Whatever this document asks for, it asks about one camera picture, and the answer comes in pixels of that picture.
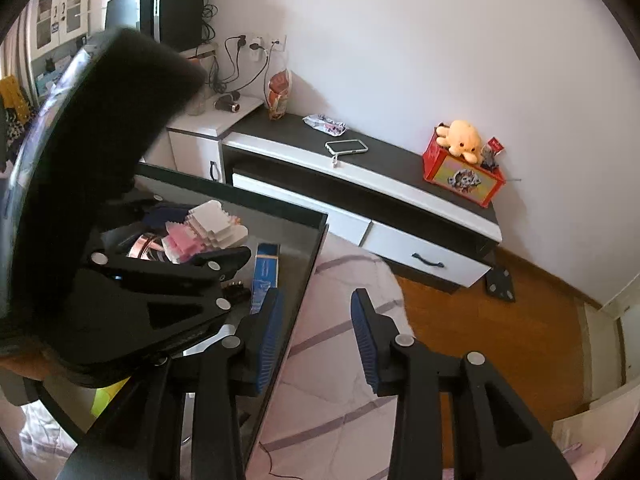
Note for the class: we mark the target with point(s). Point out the white wall outlets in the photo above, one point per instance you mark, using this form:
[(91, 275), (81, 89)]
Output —
[(265, 42)]

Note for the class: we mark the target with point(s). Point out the orange plush octopus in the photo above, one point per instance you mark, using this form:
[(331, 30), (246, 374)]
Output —
[(462, 140)]

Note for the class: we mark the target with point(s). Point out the black bathroom scale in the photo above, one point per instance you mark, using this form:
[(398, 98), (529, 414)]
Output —
[(500, 285)]

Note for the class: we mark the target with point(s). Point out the black computer tower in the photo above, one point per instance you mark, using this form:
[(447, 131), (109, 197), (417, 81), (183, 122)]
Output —
[(175, 12)]

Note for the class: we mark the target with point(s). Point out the white phone case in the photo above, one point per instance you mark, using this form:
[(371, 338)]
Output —
[(360, 144)]

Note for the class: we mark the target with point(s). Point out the orange snack bag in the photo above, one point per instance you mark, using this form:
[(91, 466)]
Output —
[(279, 95)]

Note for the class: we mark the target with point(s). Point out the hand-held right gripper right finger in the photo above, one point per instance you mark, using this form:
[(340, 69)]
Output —
[(362, 340)]

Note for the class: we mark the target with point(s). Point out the pink bedding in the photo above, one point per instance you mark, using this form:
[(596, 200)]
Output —
[(590, 450)]

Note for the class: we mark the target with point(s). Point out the black computer monitor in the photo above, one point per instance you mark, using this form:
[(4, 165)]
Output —
[(122, 10)]

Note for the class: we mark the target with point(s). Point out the dark blue small box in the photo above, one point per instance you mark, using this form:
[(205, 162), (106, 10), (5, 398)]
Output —
[(265, 275)]

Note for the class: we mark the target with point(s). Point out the pink white block toy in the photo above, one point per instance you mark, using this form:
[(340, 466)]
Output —
[(210, 230)]

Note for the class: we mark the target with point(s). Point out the black white TV stand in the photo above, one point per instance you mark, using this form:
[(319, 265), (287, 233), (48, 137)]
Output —
[(380, 180)]

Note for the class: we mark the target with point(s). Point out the yellow grey jacket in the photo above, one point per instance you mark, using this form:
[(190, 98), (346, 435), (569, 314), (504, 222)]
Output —
[(12, 110)]

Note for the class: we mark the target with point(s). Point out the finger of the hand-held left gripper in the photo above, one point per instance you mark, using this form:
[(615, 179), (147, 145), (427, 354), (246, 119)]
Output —
[(175, 275), (165, 216)]

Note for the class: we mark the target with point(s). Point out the black cylinder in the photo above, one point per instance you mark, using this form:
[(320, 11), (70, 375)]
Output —
[(227, 103)]

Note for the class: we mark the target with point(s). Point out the red tin box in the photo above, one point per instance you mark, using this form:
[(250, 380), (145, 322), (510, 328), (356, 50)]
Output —
[(462, 180)]

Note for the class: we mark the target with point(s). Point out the white glass-door cabinet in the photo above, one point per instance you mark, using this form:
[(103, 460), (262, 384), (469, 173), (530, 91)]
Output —
[(60, 10)]

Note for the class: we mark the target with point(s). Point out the low white side cabinet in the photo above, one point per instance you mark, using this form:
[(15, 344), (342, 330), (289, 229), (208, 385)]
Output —
[(200, 145)]

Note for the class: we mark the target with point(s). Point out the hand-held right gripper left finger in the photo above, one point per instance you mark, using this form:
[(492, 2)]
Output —
[(267, 340)]

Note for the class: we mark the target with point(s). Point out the grey toy figure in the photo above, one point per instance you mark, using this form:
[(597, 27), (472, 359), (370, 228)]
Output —
[(490, 157)]

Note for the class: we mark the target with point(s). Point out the pink storage box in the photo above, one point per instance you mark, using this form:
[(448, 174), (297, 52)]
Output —
[(300, 250)]

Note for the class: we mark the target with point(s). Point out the red tag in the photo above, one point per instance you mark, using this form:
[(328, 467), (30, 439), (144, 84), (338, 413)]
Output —
[(496, 144)]

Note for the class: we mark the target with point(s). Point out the yellow highlighter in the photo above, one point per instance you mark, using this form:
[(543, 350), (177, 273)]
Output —
[(110, 397)]

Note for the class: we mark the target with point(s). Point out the cream wardrobe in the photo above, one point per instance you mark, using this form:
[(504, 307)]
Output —
[(612, 310)]

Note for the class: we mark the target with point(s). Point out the patterned cloth pouch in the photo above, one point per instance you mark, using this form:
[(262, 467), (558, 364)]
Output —
[(325, 124)]

